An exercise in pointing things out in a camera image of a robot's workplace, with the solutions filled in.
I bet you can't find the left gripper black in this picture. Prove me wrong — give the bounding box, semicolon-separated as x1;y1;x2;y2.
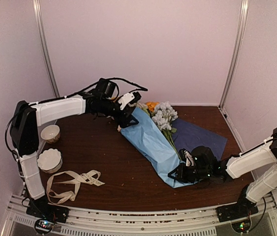
100;98;139;128

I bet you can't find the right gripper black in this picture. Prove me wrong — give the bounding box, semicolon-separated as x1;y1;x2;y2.
168;163;211;184

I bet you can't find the blue tissue paper sheet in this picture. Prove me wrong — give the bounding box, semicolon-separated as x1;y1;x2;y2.
120;108;228;189

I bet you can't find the orange fake flower stem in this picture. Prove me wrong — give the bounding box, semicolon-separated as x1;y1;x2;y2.
145;101;159;112

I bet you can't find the white small fake flower stem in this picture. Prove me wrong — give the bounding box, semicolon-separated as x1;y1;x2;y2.
136;102;151;116

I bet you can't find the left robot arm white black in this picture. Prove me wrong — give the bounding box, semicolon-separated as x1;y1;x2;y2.
4;78;148;218

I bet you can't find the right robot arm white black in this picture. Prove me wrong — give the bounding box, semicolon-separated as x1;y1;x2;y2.
168;128;277;217

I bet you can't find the cream printed ribbon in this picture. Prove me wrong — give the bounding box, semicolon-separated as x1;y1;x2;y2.
46;170;105;205

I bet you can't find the round white bowl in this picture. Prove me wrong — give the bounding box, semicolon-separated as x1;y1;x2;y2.
40;124;60;144

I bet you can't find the scalloped white bowl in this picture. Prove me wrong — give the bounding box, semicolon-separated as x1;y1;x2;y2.
37;148;63;174

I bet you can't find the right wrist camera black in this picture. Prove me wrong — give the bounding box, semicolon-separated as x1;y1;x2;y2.
179;148;196;167

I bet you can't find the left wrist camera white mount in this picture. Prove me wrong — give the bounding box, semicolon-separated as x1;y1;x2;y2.
117;91;141;110

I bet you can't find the front aluminium frame rail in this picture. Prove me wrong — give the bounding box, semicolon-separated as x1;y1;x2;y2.
5;196;277;236

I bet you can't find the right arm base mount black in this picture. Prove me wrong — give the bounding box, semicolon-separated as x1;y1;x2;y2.
216;185;258;222

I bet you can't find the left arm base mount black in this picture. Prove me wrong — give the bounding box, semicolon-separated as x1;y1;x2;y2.
25;196;69;235

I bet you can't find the left vertical aluminium rail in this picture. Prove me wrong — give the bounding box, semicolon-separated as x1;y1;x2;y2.
32;0;60;98

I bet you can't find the vertical aluminium rail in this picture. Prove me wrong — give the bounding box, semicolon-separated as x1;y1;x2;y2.
32;0;60;98
219;0;249;110

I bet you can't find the right vertical aluminium rail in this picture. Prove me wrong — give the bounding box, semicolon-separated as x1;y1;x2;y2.
219;0;249;110

